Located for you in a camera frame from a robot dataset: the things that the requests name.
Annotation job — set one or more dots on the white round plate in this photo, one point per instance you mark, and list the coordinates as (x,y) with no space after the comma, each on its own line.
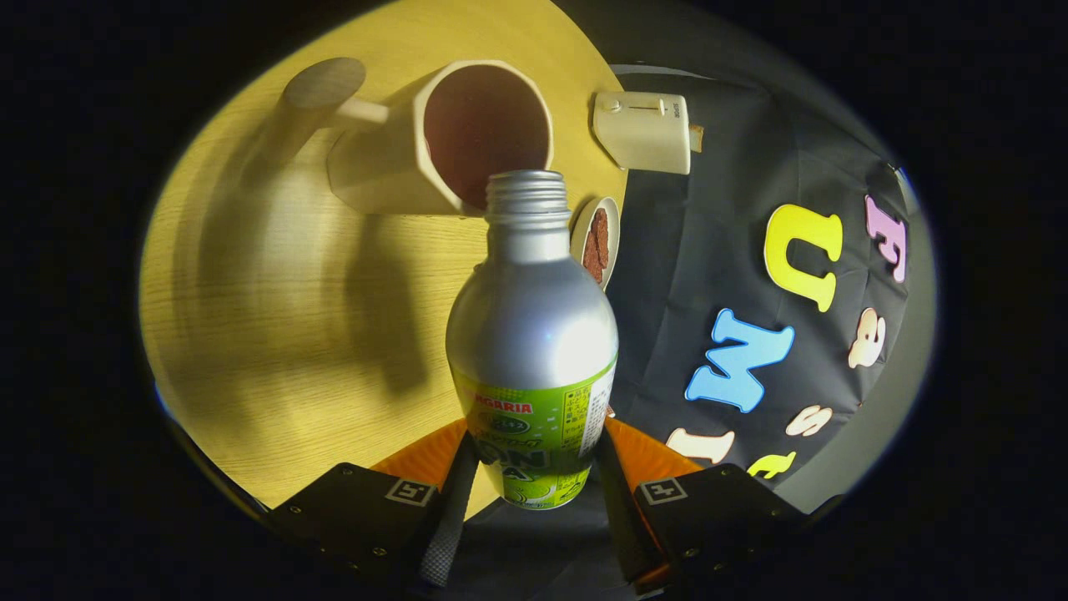
(613,225)

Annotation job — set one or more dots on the brown meat strip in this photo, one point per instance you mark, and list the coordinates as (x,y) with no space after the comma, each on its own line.
(592,259)
(601,229)

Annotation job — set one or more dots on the black backdrop cloth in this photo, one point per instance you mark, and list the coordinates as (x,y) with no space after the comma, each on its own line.
(692,250)

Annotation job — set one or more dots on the wooden table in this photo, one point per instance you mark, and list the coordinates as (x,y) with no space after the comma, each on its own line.
(275,334)

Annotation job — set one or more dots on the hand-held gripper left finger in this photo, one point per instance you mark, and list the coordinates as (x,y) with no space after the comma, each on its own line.
(450,526)

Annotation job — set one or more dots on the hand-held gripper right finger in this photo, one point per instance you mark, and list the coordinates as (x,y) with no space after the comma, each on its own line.
(622,509)

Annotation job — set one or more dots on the toast slice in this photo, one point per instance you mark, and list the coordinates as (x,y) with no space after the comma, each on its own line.
(697,138)

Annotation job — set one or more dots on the white toaster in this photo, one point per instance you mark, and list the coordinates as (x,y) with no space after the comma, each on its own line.
(642,133)

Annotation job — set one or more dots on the silver bottle with green label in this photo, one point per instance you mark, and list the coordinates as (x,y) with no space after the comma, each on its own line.
(534,334)

